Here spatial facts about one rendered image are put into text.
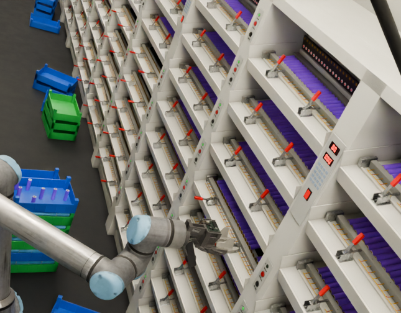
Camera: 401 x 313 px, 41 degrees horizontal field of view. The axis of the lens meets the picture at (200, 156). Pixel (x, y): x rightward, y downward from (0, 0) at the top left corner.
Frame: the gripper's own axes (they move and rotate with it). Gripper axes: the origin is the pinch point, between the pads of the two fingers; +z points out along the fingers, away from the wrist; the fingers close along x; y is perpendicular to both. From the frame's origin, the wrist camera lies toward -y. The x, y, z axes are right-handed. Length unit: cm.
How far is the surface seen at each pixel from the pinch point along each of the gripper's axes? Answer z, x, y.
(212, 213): 5.8, 28.1, -8.3
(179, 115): 12, 103, -6
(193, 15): 5, 120, 40
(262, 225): 6.0, -1.0, 11.1
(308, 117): 5, 5, 49
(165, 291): 11, 40, -64
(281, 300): 12.1, -20.5, -2.9
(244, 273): 6.9, -4.3, -7.9
